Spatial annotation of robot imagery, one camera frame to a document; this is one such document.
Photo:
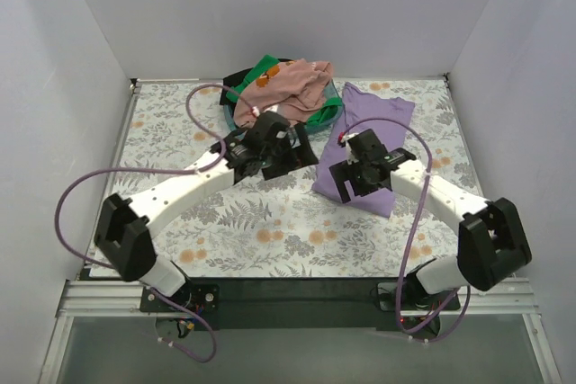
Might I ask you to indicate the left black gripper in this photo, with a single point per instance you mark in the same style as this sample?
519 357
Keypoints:
290 153

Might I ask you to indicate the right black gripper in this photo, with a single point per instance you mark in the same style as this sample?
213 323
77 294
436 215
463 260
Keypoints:
352 175

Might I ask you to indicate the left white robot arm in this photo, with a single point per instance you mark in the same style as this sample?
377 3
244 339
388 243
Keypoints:
126 228

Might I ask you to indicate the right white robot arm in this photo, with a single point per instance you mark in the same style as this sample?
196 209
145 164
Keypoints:
491 241

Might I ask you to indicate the pink t shirt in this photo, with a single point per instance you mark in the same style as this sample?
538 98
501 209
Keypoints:
299 90

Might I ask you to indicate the teal plastic basket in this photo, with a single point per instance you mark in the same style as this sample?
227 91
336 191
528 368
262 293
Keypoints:
324 125

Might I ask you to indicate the floral table mat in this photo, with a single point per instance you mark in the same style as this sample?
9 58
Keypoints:
282 227

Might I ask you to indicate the green t shirt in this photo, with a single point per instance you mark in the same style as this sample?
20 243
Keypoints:
262 66

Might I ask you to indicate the black t shirt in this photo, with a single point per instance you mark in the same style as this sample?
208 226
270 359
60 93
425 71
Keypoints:
237 82

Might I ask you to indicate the aluminium frame rail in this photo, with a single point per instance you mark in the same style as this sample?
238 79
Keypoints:
122 299

